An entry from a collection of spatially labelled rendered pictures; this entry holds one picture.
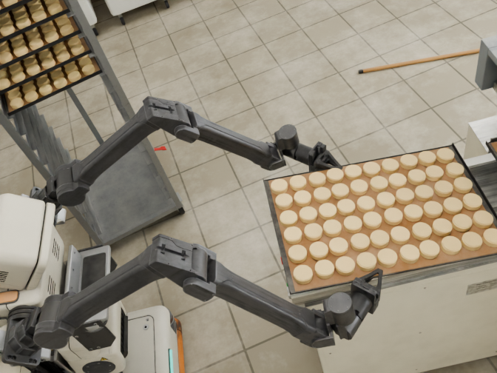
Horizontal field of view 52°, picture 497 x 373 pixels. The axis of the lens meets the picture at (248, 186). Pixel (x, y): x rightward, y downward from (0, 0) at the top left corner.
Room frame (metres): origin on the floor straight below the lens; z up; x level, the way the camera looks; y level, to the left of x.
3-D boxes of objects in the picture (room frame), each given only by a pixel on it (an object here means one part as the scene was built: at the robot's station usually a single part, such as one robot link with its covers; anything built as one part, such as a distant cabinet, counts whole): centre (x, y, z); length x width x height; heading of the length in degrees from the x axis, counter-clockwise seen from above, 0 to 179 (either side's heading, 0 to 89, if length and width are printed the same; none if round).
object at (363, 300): (0.57, -0.17, 0.97); 0.07 x 0.07 x 0.10; 40
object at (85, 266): (0.90, 0.55, 0.92); 0.28 x 0.16 x 0.22; 175
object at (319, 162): (1.05, -0.26, 0.96); 0.09 x 0.07 x 0.07; 40
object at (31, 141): (2.04, 0.86, 0.87); 0.64 x 0.03 x 0.03; 13
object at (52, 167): (2.04, 0.86, 0.69); 0.64 x 0.03 x 0.03; 13
